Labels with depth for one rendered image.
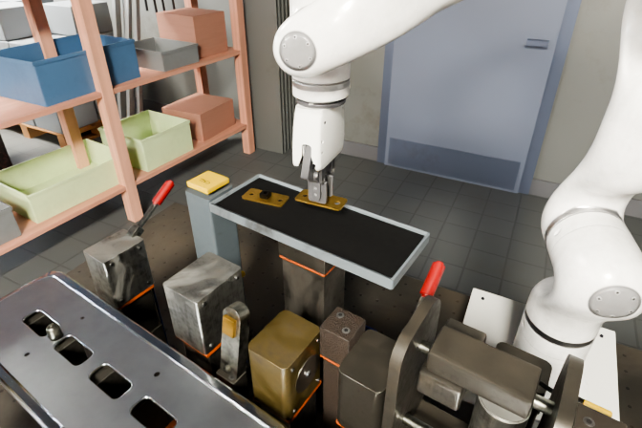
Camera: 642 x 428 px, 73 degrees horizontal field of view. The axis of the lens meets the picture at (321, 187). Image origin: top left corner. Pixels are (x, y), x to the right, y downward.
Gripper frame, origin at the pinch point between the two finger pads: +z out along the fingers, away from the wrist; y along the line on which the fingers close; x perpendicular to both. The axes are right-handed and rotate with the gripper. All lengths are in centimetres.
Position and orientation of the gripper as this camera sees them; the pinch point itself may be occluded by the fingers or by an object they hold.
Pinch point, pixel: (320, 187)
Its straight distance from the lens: 72.6
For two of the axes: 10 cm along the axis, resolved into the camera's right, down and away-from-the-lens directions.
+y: -4.2, 4.5, -7.9
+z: 0.0, 8.7, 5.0
